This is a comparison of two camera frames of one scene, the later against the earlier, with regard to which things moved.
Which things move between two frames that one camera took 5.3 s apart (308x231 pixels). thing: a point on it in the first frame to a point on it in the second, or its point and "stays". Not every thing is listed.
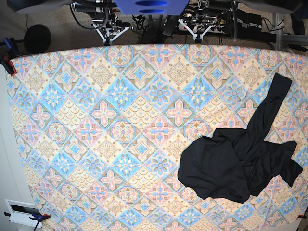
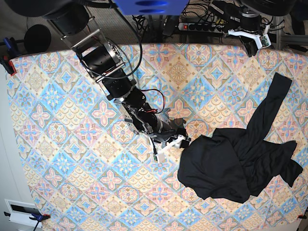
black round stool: [37, 39] stays
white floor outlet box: [20, 211] stays
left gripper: [112, 27] to [166, 129]
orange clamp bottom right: [301, 216] stays
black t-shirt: [231, 165] stays
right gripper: [200, 23] to [263, 41]
